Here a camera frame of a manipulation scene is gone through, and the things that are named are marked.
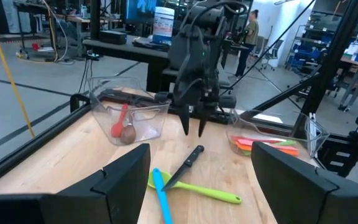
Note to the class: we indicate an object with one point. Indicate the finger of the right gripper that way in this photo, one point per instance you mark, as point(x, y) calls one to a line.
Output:
point(204, 119)
point(184, 119)

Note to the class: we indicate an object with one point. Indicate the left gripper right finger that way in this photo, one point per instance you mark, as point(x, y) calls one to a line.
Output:
point(291, 186)

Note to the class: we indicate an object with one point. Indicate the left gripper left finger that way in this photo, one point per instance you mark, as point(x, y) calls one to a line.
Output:
point(126, 180)

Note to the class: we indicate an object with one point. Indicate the orange silicone spatula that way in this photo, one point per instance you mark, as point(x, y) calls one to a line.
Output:
point(291, 152)

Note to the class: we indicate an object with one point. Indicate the blue silicone spoon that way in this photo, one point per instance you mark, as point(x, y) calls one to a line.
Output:
point(163, 199)

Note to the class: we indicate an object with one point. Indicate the green silicone spatula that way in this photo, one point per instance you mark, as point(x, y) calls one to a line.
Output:
point(286, 143)

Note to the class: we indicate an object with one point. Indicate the pink silicone spoon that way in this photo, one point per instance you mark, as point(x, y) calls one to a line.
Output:
point(245, 142)

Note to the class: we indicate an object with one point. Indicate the red silicone spoon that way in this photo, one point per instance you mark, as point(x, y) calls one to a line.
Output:
point(117, 129)

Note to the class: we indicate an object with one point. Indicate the green silicone spoon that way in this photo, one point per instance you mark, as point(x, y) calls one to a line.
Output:
point(210, 192)

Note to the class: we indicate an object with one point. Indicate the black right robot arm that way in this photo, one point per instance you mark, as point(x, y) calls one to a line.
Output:
point(194, 46)

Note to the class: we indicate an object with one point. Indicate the clear plastic bin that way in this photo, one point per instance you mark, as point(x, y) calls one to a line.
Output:
point(154, 124)
point(315, 137)

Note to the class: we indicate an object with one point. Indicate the grey black work gloves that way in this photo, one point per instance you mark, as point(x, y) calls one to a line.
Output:
point(149, 43)

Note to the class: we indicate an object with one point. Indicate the white paper sheet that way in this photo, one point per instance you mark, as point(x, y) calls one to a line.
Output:
point(269, 118)

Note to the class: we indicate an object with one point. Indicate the blue white container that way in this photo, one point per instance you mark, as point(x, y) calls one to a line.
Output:
point(163, 25)

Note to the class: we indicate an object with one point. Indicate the person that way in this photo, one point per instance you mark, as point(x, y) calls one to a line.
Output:
point(252, 31)

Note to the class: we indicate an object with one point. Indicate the grey office chair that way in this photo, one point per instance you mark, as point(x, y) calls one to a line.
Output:
point(272, 53)

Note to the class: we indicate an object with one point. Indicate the computer monitor blue screen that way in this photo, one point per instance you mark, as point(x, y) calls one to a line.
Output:
point(141, 9)

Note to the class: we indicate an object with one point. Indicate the small black box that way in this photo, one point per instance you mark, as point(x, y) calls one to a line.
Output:
point(113, 36)

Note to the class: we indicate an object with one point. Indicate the shelf rack blue bins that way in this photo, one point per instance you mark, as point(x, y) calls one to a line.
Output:
point(306, 49)

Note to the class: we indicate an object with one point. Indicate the cluttered wooden work desk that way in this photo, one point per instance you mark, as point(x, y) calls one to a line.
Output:
point(73, 21)

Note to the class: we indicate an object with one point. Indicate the silver frame bracket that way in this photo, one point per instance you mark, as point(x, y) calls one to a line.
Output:
point(312, 127)

